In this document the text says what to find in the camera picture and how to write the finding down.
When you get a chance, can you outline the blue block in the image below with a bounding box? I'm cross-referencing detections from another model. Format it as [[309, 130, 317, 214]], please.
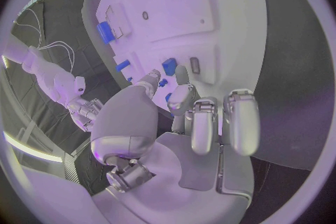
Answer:
[[161, 58, 178, 77]]

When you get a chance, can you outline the white cable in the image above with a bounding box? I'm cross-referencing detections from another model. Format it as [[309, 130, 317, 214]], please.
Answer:
[[12, 7, 44, 50], [38, 40, 76, 74]]

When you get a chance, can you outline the white task board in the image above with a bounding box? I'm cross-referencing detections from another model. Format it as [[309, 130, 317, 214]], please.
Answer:
[[80, 0, 269, 118]]

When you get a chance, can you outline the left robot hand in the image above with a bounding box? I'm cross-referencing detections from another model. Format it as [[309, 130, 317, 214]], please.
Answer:
[[90, 64, 262, 224]]

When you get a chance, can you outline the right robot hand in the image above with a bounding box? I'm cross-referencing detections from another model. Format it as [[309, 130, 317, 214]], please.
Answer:
[[66, 96, 105, 133]]

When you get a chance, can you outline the short blue cylinder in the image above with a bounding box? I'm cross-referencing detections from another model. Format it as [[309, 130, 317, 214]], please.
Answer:
[[115, 59, 131, 73]]

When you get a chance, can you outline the large blue cylinder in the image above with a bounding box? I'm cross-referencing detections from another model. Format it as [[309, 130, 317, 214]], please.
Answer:
[[96, 21, 117, 45]]

